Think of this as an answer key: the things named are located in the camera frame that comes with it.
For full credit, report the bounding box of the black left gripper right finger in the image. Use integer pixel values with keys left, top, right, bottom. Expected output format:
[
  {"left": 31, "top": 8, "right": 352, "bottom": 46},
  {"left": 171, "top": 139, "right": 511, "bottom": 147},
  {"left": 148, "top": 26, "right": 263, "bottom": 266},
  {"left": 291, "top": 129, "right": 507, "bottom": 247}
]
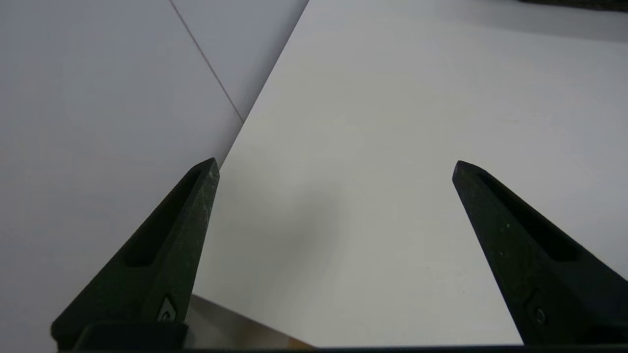
[{"left": 452, "top": 160, "right": 628, "bottom": 346}]

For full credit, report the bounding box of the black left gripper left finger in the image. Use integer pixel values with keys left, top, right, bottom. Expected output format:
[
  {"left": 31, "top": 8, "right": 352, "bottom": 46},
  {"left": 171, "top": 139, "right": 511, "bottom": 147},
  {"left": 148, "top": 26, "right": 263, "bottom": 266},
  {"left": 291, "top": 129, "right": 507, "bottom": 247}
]
[{"left": 51, "top": 157, "right": 220, "bottom": 350}]

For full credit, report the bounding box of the dark brown wicker basket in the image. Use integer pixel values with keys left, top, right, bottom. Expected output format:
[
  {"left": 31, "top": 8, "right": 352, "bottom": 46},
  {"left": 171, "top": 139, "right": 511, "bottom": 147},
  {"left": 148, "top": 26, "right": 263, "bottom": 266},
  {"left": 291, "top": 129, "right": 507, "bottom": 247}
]
[{"left": 520, "top": 0, "right": 628, "bottom": 12}]

